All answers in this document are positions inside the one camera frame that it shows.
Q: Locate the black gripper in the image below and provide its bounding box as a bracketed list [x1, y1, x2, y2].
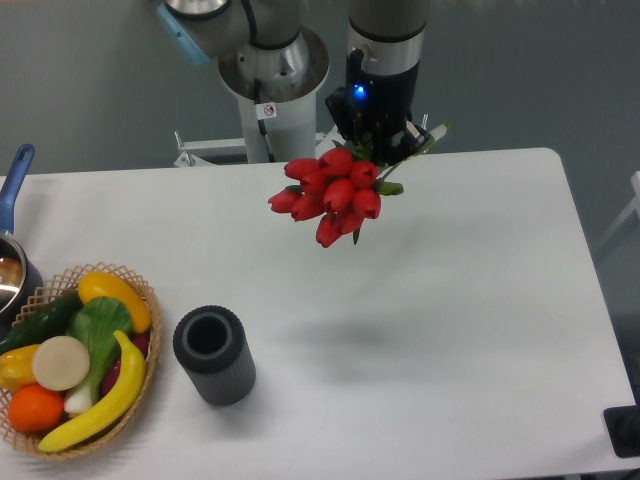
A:
[325, 66, 432, 165]

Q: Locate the red tulip bouquet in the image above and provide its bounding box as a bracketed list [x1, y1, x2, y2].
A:
[267, 140, 404, 248]

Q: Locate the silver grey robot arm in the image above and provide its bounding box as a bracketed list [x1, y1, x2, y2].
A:
[157, 1, 430, 165]

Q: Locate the dark grey ribbed vase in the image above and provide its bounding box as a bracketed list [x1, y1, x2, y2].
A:
[172, 305, 256, 406]

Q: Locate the dark red vegetable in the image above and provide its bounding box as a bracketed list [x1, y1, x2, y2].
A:
[100, 332, 150, 398]

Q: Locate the yellow squash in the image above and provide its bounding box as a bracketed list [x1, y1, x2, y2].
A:
[77, 271, 152, 334]

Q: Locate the green bok choy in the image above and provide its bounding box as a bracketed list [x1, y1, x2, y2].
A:
[64, 296, 132, 417]

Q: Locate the woven wicker basket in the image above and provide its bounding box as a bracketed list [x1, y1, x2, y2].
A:
[1, 262, 162, 461]

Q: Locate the yellow banana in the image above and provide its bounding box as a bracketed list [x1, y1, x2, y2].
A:
[38, 330, 146, 454]

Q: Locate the black device at edge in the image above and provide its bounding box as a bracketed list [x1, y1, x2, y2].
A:
[603, 405, 639, 458]

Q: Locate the dark green cucumber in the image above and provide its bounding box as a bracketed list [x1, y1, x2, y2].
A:
[1, 291, 83, 354]

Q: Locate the beige round disc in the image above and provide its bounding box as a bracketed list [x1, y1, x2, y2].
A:
[31, 336, 90, 391]

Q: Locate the yellow bell pepper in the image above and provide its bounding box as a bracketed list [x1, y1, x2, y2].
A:
[1, 344, 40, 392]

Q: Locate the orange fruit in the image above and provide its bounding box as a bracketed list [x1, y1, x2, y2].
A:
[8, 384, 64, 432]

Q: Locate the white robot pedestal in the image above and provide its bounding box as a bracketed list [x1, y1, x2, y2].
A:
[174, 26, 329, 167]

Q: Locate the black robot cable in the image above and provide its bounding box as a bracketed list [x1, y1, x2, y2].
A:
[252, 78, 276, 164]

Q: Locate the white frame at right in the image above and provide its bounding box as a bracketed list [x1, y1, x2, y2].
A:
[595, 171, 639, 255]

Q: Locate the blue handled saucepan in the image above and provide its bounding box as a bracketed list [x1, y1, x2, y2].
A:
[1, 144, 43, 339]

